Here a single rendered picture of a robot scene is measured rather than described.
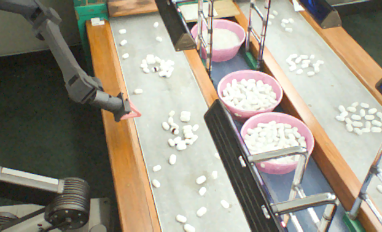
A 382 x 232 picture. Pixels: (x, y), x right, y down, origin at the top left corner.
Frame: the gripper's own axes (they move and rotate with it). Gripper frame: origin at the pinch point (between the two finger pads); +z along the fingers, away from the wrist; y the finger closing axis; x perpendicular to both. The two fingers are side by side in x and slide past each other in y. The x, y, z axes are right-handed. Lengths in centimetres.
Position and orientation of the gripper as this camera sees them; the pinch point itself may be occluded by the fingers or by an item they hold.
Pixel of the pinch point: (139, 114)
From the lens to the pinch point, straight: 160.6
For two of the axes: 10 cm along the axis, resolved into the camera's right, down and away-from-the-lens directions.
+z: 7.4, 3.2, 5.9
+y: -2.7, -6.7, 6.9
